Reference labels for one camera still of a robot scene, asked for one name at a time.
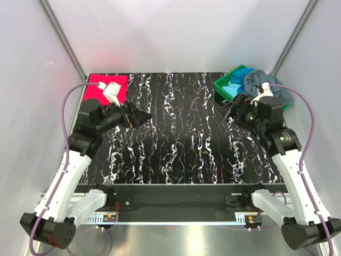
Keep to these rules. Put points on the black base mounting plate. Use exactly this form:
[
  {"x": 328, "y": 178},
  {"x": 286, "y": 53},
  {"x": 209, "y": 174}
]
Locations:
[{"x": 226, "y": 197}]

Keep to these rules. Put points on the green plastic bin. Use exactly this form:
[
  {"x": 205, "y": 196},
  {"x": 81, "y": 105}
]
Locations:
[{"x": 251, "y": 82}]

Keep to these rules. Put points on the folded red t shirt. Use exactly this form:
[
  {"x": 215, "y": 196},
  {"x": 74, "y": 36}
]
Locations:
[{"x": 93, "y": 92}]

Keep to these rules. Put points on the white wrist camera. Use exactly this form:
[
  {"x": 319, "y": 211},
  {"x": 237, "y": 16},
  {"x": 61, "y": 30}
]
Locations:
[
  {"x": 263, "y": 91},
  {"x": 110, "y": 92}
]

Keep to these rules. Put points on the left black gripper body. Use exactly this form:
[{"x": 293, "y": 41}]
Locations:
[{"x": 117, "y": 116}]

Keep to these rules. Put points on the aluminium frame rail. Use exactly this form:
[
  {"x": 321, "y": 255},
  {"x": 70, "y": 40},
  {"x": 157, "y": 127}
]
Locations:
[{"x": 165, "y": 220}]

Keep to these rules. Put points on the small circuit board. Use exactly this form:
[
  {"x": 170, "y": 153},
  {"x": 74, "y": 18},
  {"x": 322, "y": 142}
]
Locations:
[
  {"x": 254, "y": 219},
  {"x": 109, "y": 218}
]

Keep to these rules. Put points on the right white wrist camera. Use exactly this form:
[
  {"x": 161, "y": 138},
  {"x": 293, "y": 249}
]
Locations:
[{"x": 263, "y": 91}]

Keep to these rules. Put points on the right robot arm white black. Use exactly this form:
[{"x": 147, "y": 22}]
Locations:
[{"x": 308, "y": 222}]

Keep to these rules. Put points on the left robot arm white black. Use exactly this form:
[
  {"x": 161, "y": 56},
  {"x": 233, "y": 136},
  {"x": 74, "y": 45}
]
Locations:
[{"x": 54, "y": 221}]

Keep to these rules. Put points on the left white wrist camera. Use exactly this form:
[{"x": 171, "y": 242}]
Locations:
[{"x": 110, "y": 92}]

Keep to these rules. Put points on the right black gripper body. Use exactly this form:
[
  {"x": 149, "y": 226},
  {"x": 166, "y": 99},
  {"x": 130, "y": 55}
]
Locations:
[{"x": 249, "y": 113}]

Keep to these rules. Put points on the dark blue t shirt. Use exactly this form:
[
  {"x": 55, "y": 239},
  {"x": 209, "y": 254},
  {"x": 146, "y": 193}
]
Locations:
[{"x": 239, "y": 75}]

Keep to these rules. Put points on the left small circuit board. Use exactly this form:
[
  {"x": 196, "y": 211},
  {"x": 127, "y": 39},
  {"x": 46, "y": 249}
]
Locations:
[{"x": 109, "y": 218}]

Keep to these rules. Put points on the light blue t shirt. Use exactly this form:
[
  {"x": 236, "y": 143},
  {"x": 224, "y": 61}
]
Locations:
[{"x": 233, "y": 89}]

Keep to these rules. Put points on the right small circuit board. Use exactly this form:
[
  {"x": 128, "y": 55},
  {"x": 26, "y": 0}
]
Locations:
[{"x": 254, "y": 219}]

